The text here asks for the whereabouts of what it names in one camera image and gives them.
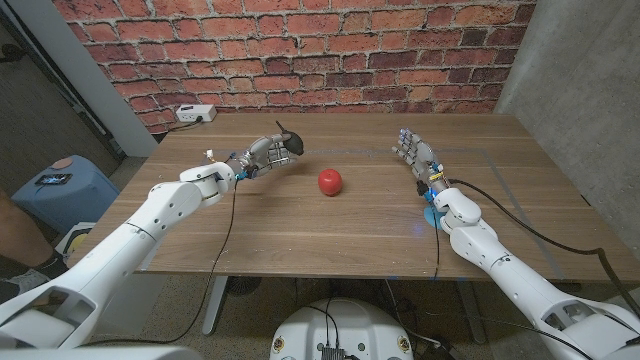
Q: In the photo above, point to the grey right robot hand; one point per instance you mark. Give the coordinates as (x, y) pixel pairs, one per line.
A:
(421, 156)

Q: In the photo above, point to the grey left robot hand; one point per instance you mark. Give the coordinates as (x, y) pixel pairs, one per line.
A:
(262, 155)

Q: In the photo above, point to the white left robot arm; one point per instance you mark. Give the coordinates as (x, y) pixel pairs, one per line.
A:
(130, 245)

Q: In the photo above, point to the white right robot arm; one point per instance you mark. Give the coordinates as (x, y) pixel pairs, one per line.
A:
(520, 275)

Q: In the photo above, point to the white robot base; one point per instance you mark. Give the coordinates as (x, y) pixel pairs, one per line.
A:
(345, 330)

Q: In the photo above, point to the blue round disc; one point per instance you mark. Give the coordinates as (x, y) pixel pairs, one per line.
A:
(430, 217)

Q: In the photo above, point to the red apple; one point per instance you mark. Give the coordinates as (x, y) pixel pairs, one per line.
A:
(330, 182)

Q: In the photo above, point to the white power strip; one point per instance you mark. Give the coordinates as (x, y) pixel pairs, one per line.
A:
(195, 113)

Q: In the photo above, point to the red brick print backdrop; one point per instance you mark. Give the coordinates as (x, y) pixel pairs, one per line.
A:
(300, 55)

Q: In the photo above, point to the black round floor fan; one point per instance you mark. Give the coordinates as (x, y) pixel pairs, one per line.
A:
(244, 285)

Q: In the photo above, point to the grey metal table leg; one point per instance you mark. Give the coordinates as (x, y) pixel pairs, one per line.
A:
(470, 310)
(214, 305)

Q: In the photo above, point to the white floor platform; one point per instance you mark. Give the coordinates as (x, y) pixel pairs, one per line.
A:
(145, 300)

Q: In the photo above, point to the blue storage box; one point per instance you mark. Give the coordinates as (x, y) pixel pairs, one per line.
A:
(70, 200)

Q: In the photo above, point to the brown round coaster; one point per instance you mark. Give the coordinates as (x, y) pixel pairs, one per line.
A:
(62, 163)

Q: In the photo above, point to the white yellow floor item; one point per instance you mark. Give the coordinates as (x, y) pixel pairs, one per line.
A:
(75, 241)

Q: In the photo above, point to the black phone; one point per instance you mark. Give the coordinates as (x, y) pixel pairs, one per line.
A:
(52, 179)

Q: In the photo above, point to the white robot torso edge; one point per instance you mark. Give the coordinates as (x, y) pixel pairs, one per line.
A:
(100, 354)

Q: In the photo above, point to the person's bare leg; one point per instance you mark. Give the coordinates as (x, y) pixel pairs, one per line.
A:
(17, 235)

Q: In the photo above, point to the grey sneaker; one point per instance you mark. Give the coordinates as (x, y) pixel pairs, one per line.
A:
(25, 282)

